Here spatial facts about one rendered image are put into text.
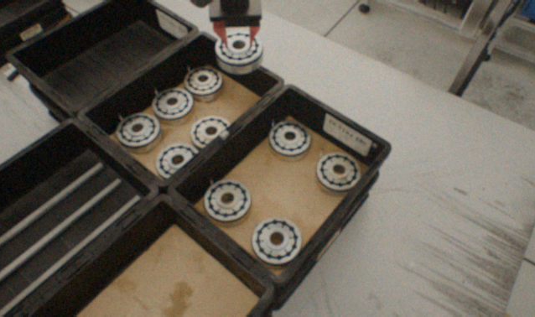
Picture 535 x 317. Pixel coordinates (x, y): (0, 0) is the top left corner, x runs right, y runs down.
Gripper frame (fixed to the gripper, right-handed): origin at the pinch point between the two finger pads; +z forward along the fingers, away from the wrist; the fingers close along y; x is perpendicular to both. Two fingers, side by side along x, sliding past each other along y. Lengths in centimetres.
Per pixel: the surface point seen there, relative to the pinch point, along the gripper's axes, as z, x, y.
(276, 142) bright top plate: 19.6, -12.9, 7.1
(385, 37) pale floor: 109, 127, 90
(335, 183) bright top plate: 19.4, -25.2, 19.3
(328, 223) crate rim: 12.2, -37.7, 14.9
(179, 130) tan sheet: 22.3, -5.2, -16.8
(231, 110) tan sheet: 22.6, 0.6, -3.5
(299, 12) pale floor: 108, 155, 38
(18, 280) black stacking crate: 22, -41, -46
